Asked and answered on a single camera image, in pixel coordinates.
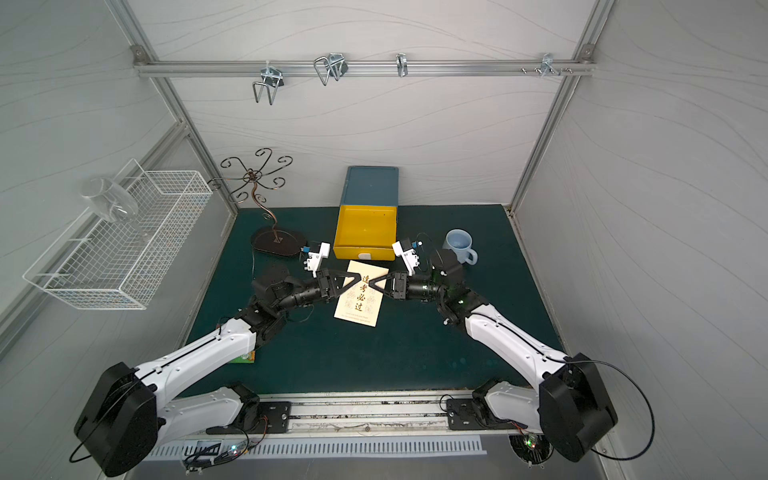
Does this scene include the aluminium crossbar rail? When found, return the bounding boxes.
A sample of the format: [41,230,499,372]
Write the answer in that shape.
[134,57,597,79]

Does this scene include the brown metal jewelry stand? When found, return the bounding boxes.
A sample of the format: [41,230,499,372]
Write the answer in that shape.
[207,147,308,257]

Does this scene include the clear glass cup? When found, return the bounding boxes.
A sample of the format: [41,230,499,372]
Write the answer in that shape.
[80,178,139,223]

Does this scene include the teal drawer cabinet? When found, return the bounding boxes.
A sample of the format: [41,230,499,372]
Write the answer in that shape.
[340,166,399,207]

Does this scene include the green red snack packet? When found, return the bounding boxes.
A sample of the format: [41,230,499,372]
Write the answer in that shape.
[230,351,255,364]

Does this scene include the aluminium front rail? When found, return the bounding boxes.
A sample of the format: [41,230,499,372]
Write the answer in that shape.
[119,389,614,442]

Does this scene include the right controller board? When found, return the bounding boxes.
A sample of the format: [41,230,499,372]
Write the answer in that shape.
[508,420,554,467]

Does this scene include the beige postcard with calligraphy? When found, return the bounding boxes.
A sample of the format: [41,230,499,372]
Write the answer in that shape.
[334,261,389,327]

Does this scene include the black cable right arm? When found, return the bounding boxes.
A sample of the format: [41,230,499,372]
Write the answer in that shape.
[563,358,656,462]

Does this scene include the metal wire hook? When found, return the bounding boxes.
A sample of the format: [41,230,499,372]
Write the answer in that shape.
[313,52,348,86]

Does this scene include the metal bracket hook right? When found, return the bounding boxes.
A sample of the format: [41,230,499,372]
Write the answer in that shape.
[520,53,573,77]

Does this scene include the light blue mug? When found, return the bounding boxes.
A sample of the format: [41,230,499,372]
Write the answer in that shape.
[443,229,479,266]

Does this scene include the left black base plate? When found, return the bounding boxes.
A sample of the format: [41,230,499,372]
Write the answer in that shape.
[205,401,291,435]

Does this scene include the left controller board wires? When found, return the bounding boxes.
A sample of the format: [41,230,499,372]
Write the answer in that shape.
[182,413,270,475]

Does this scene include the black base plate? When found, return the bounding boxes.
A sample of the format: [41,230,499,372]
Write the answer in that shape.
[440,397,528,431]
[205,401,291,435]

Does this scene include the green mat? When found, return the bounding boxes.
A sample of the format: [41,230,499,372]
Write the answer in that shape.
[182,204,564,396]

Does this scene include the metal double hook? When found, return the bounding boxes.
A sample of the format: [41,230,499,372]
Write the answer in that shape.
[252,65,285,105]

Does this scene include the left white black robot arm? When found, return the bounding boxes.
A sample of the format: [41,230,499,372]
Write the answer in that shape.
[74,266,361,477]

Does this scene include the white wire basket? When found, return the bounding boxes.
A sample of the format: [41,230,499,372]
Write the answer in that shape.
[22,159,212,310]

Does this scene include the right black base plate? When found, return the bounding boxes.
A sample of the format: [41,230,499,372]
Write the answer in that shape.
[440,397,528,431]

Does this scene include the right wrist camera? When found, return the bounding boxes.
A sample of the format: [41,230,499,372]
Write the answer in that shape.
[392,238,420,276]

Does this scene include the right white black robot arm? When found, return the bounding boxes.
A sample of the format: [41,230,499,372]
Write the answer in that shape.
[369,242,618,462]

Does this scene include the small metal clip hook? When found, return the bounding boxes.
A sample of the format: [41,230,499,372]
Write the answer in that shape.
[395,53,408,78]

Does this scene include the white vent strip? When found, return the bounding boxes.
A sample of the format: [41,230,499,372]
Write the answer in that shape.
[134,436,488,462]

